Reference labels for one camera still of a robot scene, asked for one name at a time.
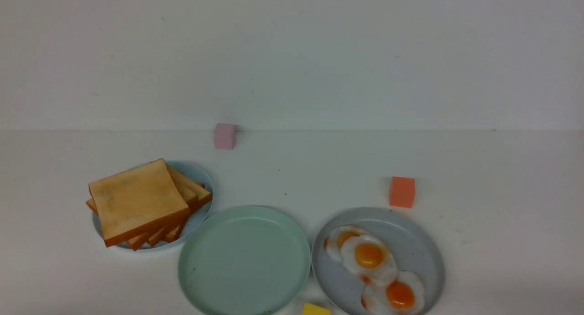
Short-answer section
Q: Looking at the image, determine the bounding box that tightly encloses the pink foam cube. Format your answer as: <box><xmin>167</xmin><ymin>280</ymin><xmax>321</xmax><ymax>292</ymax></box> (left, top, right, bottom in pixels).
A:
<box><xmin>214</xmin><ymin>123</ymin><xmax>236</xmax><ymax>150</ymax></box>

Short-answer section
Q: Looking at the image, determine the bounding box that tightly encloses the grey blue egg plate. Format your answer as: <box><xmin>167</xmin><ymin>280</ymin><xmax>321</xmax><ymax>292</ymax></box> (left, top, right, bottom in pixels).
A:
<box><xmin>311</xmin><ymin>207</ymin><xmax>446</xmax><ymax>315</ymax></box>

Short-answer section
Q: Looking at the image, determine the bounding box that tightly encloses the mint green centre plate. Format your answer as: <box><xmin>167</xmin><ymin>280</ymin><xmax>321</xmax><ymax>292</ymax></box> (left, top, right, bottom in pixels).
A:
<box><xmin>177</xmin><ymin>205</ymin><xmax>311</xmax><ymax>315</ymax></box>

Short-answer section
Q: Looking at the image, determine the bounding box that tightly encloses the fried egg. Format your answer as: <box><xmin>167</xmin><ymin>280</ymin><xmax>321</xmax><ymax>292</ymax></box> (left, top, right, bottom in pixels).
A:
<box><xmin>361</xmin><ymin>271</ymin><xmax>426</xmax><ymax>315</ymax></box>
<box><xmin>323</xmin><ymin>224</ymin><xmax>369</xmax><ymax>263</ymax></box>
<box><xmin>340</xmin><ymin>234</ymin><xmax>398</xmax><ymax>287</ymax></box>

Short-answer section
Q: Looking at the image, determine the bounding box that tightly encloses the yellow foam cube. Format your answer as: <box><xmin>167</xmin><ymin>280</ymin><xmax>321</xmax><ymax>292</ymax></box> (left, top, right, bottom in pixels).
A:
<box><xmin>301</xmin><ymin>303</ymin><xmax>332</xmax><ymax>315</ymax></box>

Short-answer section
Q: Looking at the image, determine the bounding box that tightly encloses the light blue bread plate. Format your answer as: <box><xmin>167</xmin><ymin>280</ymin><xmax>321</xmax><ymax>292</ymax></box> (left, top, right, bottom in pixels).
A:
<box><xmin>92</xmin><ymin>160</ymin><xmax>214</xmax><ymax>252</ymax></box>

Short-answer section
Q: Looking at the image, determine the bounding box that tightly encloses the orange foam cube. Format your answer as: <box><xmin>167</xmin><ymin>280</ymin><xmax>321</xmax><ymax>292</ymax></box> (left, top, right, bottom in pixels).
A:
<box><xmin>389</xmin><ymin>176</ymin><xmax>417</xmax><ymax>209</ymax></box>

